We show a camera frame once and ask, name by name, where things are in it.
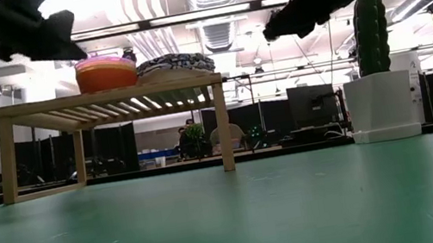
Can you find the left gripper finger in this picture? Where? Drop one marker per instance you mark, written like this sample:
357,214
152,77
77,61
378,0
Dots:
57,48

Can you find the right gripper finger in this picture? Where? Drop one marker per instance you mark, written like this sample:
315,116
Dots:
288,20
311,21

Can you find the wooden slatted shelf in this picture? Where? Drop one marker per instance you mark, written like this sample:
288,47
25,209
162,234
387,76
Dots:
108,96

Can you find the purple plastic bowl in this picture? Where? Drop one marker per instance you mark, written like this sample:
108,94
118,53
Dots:
102,60

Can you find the orange plastic bowl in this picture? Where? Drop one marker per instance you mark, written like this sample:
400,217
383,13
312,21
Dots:
105,80

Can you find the green cactus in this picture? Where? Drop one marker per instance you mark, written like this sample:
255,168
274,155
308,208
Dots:
370,31

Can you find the black computer monitor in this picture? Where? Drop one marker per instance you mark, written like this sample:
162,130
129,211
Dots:
309,104

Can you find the person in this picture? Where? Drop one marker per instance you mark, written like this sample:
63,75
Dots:
236,131
182,135

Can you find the blue bin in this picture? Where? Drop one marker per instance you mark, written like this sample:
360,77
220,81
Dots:
156,154

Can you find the small green potted plant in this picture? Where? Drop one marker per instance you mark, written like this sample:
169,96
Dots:
195,132

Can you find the white cup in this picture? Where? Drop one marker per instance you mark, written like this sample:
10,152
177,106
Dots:
160,162

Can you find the black overhead frame beam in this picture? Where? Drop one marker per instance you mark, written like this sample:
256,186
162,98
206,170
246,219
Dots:
144,24

